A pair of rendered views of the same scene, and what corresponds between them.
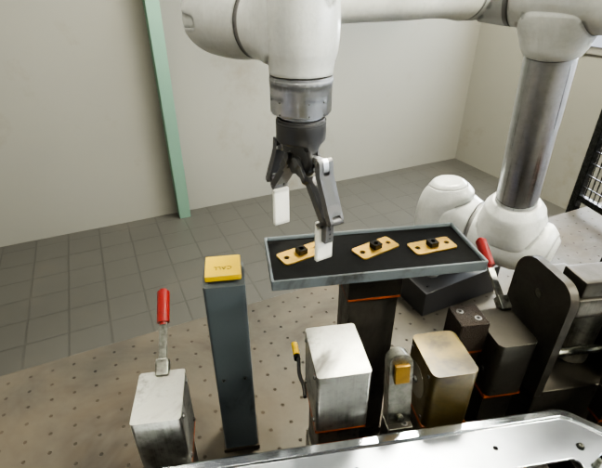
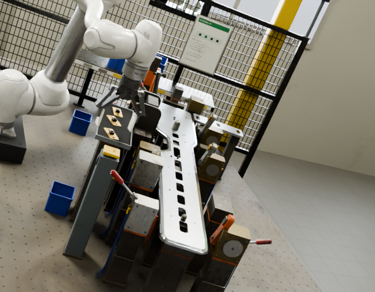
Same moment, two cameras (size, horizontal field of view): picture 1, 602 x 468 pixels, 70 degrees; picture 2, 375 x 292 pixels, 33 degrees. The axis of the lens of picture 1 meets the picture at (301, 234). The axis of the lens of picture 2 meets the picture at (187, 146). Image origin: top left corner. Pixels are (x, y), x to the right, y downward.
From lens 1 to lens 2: 2.31 m
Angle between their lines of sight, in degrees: 82
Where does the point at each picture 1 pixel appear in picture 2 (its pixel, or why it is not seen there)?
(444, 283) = (22, 138)
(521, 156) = (73, 56)
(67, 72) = not seen: outside the picture
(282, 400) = (58, 232)
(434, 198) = (17, 87)
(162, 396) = (147, 200)
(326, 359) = (155, 161)
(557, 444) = (169, 159)
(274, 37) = (151, 55)
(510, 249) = (58, 104)
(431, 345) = (146, 146)
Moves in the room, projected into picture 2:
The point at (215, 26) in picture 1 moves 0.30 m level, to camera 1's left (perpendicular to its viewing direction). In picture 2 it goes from (127, 51) to (108, 73)
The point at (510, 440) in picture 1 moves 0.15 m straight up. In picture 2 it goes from (166, 164) to (179, 134)
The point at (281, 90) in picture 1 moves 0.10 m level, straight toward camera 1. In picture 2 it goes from (144, 71) to (171, 81)
